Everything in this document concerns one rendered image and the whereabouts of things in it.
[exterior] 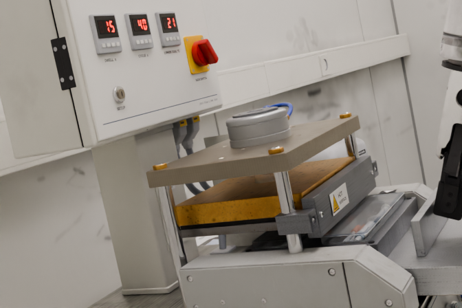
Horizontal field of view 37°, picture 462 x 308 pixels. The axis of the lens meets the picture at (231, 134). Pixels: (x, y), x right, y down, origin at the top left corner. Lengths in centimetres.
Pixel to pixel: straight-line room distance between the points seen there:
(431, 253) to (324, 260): 13
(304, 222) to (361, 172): 20
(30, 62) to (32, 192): 49
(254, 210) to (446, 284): 22
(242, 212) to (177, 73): 26
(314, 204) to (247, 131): 15
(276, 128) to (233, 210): 12
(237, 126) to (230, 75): 95
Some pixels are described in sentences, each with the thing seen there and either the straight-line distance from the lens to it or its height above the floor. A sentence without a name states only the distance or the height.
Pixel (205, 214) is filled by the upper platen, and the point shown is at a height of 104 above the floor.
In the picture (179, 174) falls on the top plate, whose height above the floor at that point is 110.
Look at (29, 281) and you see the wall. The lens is 131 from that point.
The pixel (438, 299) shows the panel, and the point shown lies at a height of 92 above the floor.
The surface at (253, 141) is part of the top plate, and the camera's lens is 85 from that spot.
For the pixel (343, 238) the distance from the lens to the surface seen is 78.
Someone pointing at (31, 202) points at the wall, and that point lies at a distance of 131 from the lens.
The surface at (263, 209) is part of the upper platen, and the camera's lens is 79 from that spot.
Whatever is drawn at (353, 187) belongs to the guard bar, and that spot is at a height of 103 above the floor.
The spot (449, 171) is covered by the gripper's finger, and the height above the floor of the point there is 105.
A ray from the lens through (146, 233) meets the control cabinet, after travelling 95.
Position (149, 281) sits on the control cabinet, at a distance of 97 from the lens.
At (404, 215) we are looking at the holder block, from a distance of 88.
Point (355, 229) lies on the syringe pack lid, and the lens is 80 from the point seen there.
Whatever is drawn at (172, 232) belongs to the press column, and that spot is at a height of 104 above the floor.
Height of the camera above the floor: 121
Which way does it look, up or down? 5 degrees down
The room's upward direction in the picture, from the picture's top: 12 degrees counter-clockwise
